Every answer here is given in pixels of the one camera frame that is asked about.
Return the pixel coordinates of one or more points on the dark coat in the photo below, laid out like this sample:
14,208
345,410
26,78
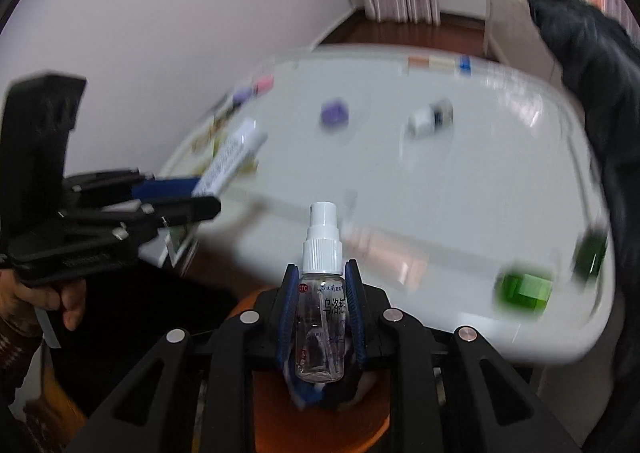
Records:
600,83

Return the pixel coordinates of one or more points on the person's left forearm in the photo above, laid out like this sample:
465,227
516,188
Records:
15,353

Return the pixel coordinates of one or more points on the green cube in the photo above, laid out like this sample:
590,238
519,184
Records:
522,290

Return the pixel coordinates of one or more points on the blue tape piece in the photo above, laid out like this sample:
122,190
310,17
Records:
465,64

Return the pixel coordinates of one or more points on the white side table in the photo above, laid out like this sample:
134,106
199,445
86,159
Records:
510,23

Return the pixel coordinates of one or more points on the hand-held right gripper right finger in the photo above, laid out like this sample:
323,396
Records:
356,313

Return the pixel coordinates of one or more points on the pink small item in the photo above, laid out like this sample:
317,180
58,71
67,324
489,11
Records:
262,83

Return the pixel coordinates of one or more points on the white tube with blue label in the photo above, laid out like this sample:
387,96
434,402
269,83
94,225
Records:
230,153

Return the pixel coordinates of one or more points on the dark blue spray bottle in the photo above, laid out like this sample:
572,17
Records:
430,119

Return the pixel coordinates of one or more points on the person's left hand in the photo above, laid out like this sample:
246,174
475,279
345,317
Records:
50,295

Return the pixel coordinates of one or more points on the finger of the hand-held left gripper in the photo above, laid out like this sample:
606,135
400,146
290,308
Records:
200,208
165,187

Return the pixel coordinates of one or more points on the purple round item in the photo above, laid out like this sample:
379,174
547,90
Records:
334,113

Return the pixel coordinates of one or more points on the purple small item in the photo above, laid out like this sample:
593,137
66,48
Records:
242,93

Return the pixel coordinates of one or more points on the cream tape strip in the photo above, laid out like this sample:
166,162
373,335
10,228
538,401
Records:
435,63

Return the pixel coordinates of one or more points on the clear spray bottle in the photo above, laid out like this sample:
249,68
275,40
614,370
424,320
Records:
320,333

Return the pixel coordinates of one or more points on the green bottle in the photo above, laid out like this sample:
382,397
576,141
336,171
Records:
590,253

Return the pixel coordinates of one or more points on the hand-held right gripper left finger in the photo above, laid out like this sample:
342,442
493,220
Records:
289,313

